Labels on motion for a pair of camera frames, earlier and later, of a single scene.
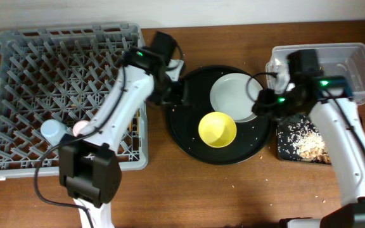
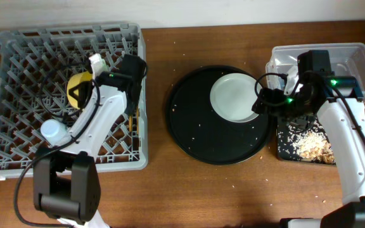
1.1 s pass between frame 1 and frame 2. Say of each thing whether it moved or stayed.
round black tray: stayed
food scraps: stayed
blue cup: stayed
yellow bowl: moved
